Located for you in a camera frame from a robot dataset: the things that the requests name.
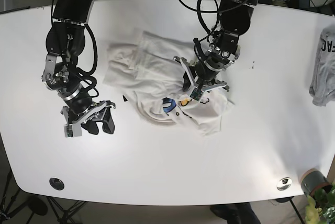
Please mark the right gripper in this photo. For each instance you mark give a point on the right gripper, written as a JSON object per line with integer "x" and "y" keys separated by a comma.
{"x": 80, "y": 111}

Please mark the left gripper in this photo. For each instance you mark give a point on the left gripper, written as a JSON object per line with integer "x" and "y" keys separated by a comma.
{"x": 201, "y": 79}

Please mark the white printed T-shirt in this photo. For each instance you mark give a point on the white printed T-shirt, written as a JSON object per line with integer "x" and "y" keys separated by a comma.
{"x": 152, "y": 82}

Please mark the grey T-shirt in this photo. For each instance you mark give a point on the grey T-shirt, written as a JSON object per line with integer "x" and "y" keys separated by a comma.
{"x": 322, "y": 84}

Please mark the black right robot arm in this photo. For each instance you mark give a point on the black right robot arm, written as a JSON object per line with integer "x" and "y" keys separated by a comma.
{"x": 64, "y": 43}

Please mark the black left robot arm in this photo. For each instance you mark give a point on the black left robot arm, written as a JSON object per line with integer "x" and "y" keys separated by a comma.
{"x": 233, "y": 19}

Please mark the black table grommet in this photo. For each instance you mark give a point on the black table grommet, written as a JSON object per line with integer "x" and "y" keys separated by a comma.
{"x": 56, "y": 184}

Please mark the silver table grommet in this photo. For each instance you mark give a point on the silver table grommet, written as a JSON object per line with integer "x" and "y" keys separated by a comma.
{"x": 284, "y": 184}

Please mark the grey plant pot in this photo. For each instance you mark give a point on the grey plant pot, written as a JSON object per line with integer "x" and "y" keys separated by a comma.
{"x": 313, "y": 180}

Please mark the green potted plant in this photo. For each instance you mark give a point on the green potted plant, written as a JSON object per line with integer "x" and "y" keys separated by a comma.
{"x": 320, "y": 208}

